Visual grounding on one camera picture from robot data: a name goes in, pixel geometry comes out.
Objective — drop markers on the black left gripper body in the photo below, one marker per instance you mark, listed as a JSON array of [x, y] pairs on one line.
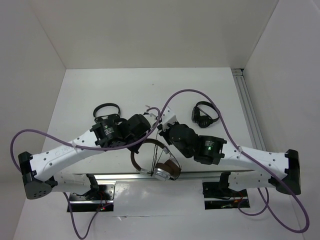
[[133, 139]]

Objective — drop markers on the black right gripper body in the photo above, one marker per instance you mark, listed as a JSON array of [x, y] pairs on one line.
[[165, 135]]

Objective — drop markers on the brown silver headphones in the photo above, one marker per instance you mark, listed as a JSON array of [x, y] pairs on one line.
[[163, 171]]

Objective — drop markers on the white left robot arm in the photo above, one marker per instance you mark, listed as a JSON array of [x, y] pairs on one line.
[[42, 173]]

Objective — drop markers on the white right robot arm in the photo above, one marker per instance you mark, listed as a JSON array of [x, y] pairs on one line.
[[279, 170]]

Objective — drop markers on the small black headphones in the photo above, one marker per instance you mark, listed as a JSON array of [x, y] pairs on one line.
[[105, 109]]

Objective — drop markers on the large black wrapped headphones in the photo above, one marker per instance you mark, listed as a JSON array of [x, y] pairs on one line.
[[200, 117]]

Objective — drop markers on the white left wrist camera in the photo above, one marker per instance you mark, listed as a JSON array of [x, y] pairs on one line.
[[152, 119]]

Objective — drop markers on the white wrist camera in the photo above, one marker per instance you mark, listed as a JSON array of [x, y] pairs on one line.
[[168, 118], [152, 119]]

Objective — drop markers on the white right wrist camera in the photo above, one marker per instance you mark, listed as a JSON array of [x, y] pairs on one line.
[[168, 118]]

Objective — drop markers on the aluminium table rail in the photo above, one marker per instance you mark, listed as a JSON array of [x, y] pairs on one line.
[[206, 176]]

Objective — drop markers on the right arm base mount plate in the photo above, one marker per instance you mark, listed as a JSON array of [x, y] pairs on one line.
[[215, 198]]

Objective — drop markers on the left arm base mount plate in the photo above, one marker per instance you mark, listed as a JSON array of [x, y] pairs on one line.
[[103, 199]]

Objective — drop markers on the aluminium side rail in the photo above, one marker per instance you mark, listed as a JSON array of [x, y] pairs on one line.
[[248, 109]]

